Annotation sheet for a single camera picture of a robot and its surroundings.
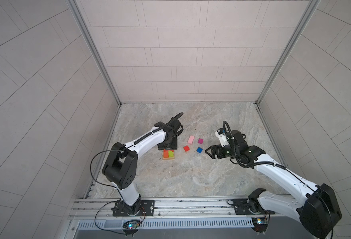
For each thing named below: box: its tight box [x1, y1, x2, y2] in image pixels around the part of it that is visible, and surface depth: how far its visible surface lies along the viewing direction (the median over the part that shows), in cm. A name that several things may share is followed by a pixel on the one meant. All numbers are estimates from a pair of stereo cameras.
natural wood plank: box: [162, 156, 176, 161], surface depth 88 cm
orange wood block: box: [163, 148, 169, 158], surface depth 88 cm
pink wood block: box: [187, 135, 195, 145], surface depth 97 cm
